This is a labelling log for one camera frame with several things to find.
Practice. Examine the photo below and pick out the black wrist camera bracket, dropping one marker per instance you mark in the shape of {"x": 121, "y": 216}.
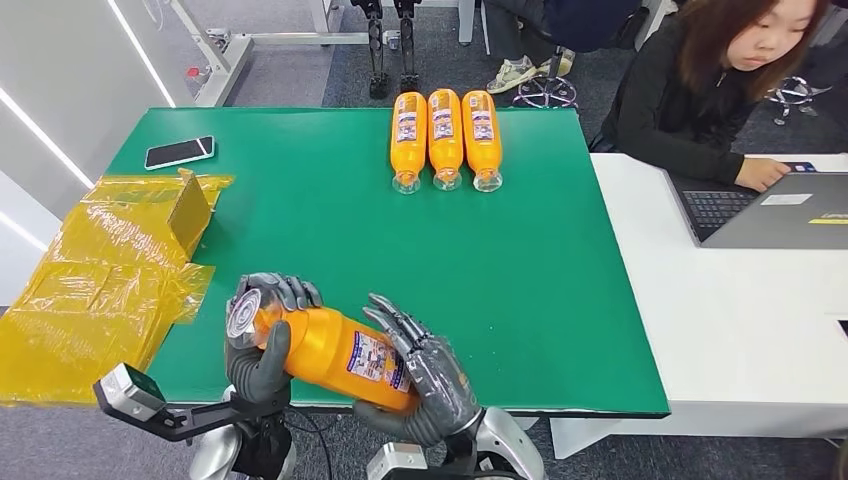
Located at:
{"x": 199, "y": 420}

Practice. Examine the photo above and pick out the yellow-wrapped flattened carton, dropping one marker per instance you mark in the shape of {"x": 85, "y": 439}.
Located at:
{"x": 132, "y": 218}
{"x": 79, "y": 331}

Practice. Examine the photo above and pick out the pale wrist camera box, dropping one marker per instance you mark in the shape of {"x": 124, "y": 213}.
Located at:
{"x": 394, "y": 462}
{"x": 129, "y": 392}

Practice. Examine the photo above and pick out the white metal table frame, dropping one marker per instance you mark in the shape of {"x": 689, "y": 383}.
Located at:
{"x": 228, "y": 60}

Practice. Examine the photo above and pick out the grey laptop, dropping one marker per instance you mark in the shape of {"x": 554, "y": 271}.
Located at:
{"x": 775, "y": 225}

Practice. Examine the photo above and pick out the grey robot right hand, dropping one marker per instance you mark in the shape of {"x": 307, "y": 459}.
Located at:
{"x": 437, "y": 384}

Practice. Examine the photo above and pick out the person on office chair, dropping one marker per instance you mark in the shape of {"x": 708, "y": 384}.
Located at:
{"x": 583, "y": 23}

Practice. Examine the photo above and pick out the chrome office chair base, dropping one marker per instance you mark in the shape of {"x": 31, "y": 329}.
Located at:
{"x": 546, "y": 91}
{"x": 792, "y": 91}

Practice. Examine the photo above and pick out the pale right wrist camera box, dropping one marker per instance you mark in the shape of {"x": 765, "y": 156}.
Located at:
{"x": 394, "y": 462}

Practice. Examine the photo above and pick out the person at laptop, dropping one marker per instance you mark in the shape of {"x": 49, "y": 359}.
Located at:
{"x": 662, "y": 112}

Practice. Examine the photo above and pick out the black metal leg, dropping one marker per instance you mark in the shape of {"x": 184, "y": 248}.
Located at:
{"x": 407, "y": 60}
{"x": 378, "y": 66}

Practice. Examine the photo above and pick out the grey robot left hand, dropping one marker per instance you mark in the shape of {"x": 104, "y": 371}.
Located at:
{"x": 262, "y": 378}

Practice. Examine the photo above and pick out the orange detergent bottle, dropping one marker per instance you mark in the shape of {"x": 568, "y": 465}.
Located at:
{"x": 445, "y": 132}
{"x": 482, "y": 136}
{"x": 408, "y": 136}

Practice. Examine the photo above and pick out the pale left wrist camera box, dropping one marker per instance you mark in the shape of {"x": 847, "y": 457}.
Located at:
{"x": 129, "y": 392}

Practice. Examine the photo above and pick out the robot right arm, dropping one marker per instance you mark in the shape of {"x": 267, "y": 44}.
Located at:
{"x": 510, "y": 444}

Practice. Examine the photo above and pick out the green table mat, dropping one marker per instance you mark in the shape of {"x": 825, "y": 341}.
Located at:
{"x": 397, "y": 265}

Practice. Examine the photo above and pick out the black smartphone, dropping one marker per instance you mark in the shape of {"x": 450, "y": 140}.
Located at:
{"x": 179, "y": 153}

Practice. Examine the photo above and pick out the white desk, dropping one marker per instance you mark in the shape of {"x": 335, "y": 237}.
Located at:
{"x": 729, "y": 324}

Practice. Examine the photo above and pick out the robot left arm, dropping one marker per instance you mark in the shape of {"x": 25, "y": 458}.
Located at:
{"x": 212, "y": 457}

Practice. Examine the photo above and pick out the person's hand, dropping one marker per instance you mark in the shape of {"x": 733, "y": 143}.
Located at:
{"x": 762, "y": 175}

